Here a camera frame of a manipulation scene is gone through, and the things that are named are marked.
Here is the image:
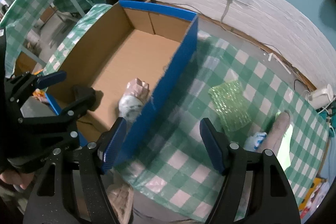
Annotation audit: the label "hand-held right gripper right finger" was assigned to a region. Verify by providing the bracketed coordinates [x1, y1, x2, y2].
[199, 118, 301, 224]

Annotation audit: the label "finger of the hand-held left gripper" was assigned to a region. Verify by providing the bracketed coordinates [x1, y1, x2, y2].
[13, 85, 96, 151]
[4, 70, 67, 109]

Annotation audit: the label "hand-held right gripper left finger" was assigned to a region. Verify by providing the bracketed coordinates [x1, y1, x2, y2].
[22, 117, 128, 224]

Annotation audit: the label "white blue-striped plastic bag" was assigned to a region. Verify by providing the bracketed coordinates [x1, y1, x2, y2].
[244, 132, 268, 152]

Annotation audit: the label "blue-sided cardboard box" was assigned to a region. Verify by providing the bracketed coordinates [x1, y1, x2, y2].
[43, 0, 199, 175]

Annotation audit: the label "person's left hand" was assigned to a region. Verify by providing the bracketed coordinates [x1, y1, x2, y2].
[0, 160, 36, 191]

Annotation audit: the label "orange snack packet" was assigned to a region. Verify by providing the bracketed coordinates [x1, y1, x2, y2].
[33, 89, 48, 104]

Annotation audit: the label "green bubble wrap sheet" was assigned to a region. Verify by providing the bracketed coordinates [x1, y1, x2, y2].
[208, 80, 251, 133]

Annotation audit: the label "neon green cloth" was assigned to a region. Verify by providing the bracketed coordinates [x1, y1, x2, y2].
[275, 111, 294, 168]

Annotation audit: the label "green checked tablecloth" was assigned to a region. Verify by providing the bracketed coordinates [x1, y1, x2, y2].
[43, 3, 330, 222]

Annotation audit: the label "colourful printed packets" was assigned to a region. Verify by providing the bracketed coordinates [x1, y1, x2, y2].
[299, 177, 330, 220]

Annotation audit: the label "white plastic appliance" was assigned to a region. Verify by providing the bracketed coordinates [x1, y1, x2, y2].
[306, 84, 335, 109]

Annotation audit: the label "tangle of cables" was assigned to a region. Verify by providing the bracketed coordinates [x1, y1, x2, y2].
[316, 105, 336, 136]

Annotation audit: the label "white plug with cable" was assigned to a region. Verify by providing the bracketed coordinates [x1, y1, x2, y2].
[220, 0, 233, 25]

